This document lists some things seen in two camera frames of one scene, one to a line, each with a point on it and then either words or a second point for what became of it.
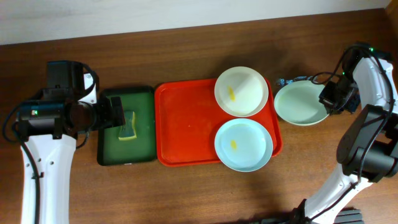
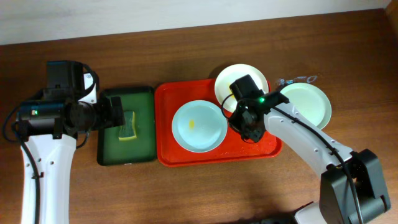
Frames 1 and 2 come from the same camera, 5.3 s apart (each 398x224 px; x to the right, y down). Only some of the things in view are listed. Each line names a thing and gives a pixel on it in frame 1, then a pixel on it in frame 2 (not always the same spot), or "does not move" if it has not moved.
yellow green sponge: x=127 y=131 does not move
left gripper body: x=115 y=111 does not move
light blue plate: x=244 y=145 to x=199 y=126
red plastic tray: x=187 y=116 does not move
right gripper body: x=328 y=97 to x=249 y=130
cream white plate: x=241 y=91 does not move
